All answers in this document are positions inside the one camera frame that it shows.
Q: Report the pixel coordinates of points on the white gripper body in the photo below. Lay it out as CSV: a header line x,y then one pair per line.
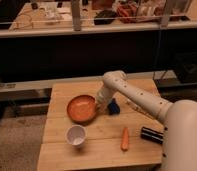
x,y
104,98

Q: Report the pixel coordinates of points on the orange ceramic bowl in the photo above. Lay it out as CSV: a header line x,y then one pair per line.
x,y
81,109

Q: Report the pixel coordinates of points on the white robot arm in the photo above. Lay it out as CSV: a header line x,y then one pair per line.
x,y
179,119

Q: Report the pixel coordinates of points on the orange carrot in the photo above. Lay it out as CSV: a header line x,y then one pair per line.
x,y
125,139

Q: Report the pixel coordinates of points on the white cup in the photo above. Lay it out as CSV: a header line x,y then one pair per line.
x,y
76,136

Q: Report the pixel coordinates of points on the black cylindrical object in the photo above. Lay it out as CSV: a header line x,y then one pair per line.
x,y
151,135

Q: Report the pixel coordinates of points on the black bag on shelf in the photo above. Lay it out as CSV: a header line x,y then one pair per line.
x,y
105,17

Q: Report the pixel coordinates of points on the red cloth on shelf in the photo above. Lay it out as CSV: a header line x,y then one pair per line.
x,y
127,13

